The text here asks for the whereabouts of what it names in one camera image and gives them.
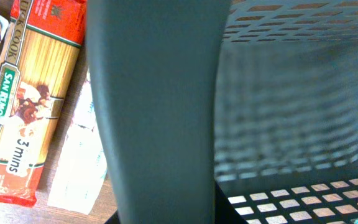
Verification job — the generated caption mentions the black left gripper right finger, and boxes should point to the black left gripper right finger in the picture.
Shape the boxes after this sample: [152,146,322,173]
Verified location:
[214,182,246,224]

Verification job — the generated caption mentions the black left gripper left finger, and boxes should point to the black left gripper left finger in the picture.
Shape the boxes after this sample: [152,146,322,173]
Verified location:
[104,212,119,224]

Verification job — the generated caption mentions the grey plastic shopping basket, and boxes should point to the grey plastic shopping basket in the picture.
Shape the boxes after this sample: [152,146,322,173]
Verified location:
[86,0,358,223]

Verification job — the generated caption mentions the white Kleenex tissue multipack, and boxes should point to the white Kleenex tissue multipack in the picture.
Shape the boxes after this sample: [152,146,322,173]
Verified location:
[47,73,107,215]

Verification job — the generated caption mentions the San Remo spaghetti packet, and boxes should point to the San Remo spaghetti packet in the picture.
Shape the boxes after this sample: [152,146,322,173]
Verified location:
[0,0,86,207]

